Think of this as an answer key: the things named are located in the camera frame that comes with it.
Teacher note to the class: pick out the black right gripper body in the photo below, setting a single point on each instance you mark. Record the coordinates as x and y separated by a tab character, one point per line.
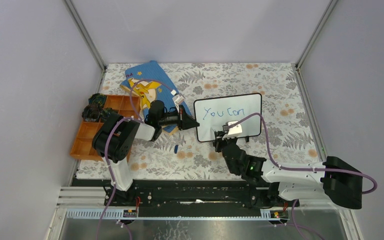
226	141

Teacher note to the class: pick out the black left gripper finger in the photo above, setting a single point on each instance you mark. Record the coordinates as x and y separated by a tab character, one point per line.
183	116
188	123

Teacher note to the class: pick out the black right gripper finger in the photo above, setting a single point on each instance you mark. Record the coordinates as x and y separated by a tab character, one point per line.
218	144
219	134

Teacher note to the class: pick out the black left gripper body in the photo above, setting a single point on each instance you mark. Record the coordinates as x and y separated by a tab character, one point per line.
171	118

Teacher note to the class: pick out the white whiteboard black frame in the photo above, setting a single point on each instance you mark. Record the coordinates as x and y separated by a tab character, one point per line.
213	113

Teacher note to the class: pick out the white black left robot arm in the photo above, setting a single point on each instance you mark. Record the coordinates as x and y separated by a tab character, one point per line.
113	141

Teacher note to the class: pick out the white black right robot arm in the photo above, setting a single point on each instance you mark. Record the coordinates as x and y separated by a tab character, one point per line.
333	179

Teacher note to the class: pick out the orange wooden compartment tray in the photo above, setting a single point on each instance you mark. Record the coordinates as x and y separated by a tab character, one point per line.
82	148

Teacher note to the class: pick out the blue Pikachu cloth bag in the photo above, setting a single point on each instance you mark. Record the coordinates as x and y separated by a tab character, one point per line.
151	84

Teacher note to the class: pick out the dark patterned cloth roll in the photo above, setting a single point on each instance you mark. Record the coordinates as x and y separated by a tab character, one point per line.
91	113
105	113
98	99

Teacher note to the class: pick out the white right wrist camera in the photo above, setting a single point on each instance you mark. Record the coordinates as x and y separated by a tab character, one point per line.
234	129

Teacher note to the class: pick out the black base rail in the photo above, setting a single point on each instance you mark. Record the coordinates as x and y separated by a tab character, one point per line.
155	193

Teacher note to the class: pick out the aluminium frame post left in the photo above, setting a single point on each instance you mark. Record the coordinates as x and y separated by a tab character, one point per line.
81	27

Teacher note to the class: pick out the aluminium frame post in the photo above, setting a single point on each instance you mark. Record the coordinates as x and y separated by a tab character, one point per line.
315	35
81	27

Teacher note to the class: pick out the aluminium frame post right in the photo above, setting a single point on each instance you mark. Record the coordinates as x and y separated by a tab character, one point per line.
315	35

